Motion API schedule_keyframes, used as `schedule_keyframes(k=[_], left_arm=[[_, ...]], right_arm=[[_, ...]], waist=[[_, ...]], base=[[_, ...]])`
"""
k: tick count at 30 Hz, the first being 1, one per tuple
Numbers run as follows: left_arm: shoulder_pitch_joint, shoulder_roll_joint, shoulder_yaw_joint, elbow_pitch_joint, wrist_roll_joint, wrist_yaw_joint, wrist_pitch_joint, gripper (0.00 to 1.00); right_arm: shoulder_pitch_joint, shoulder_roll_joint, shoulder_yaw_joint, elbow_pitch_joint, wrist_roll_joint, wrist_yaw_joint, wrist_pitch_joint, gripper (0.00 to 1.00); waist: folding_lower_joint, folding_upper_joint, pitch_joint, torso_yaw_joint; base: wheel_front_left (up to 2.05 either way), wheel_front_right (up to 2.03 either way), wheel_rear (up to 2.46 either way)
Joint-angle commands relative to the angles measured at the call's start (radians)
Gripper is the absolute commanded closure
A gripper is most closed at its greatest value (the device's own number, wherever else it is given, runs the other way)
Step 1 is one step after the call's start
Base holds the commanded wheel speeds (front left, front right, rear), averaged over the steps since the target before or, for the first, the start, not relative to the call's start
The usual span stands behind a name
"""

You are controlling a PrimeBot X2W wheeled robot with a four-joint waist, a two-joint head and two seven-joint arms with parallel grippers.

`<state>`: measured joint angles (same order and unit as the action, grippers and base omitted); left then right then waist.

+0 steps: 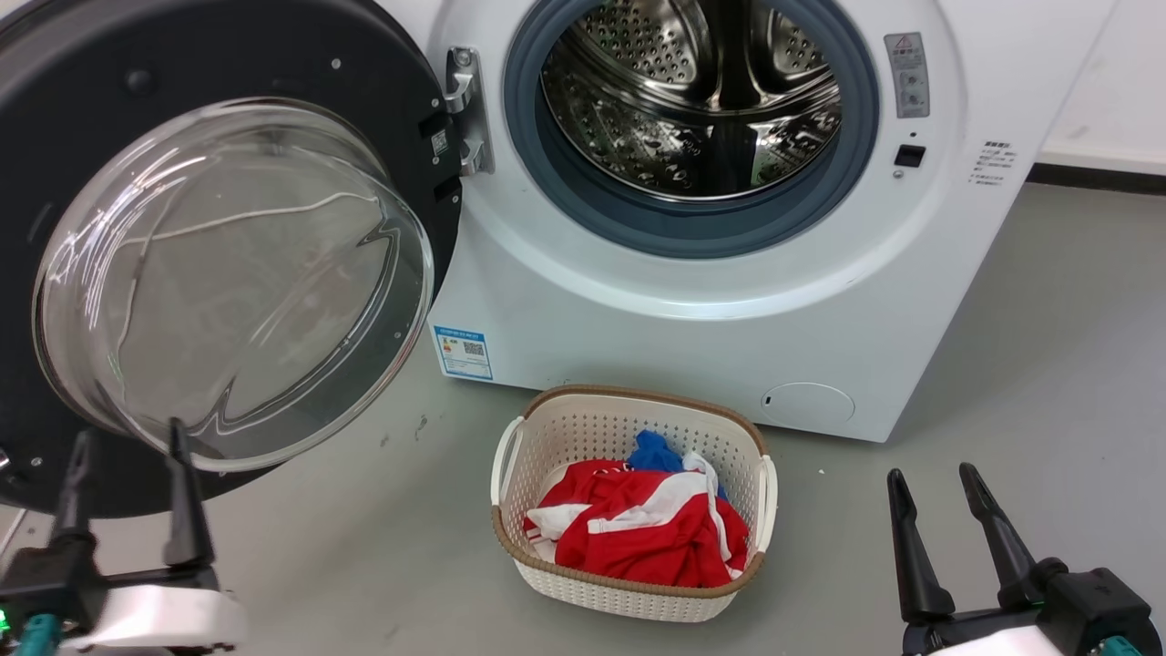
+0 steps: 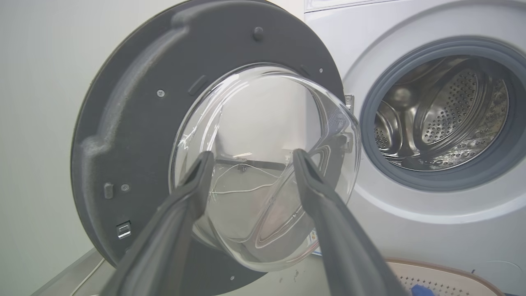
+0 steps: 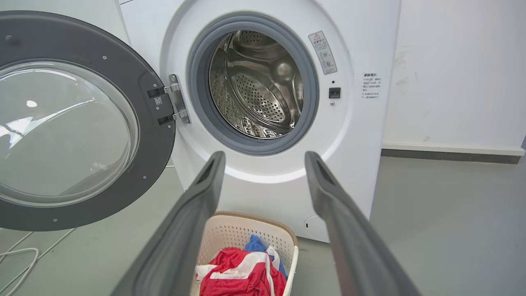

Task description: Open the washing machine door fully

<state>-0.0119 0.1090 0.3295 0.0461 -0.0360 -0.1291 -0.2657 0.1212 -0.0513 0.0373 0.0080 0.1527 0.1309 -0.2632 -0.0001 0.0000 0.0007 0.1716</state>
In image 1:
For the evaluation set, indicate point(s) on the blue energy label sticker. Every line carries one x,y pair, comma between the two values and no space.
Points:
462,353

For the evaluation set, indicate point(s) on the cream perforated laundry basket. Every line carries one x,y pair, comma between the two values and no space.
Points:
583,428

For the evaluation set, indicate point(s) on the red and white garment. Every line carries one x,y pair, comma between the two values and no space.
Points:
647,547

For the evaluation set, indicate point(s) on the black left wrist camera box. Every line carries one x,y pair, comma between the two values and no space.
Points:
46,579

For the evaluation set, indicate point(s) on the grey warning sticker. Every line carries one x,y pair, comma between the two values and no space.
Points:
907,82

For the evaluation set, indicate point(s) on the round white filter cover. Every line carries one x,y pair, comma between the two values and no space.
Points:
808,404

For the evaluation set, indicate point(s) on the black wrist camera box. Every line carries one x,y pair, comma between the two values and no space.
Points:
46,579
1098,601

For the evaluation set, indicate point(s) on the blue garment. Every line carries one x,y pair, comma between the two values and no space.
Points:
649,453

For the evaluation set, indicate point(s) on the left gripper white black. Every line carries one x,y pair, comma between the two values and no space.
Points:
164,615

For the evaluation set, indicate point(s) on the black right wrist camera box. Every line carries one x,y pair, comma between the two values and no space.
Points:
1098,601

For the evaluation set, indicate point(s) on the black door latch slot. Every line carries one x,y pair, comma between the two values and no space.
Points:
909,156

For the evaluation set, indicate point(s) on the white washing machine body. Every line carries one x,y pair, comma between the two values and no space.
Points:
638,355

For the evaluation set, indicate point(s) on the metal door hinge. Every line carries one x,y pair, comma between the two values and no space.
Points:
474,128

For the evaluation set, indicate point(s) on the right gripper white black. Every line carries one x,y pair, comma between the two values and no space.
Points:
984,638

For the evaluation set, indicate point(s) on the black round glass door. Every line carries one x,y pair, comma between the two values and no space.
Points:
228,55

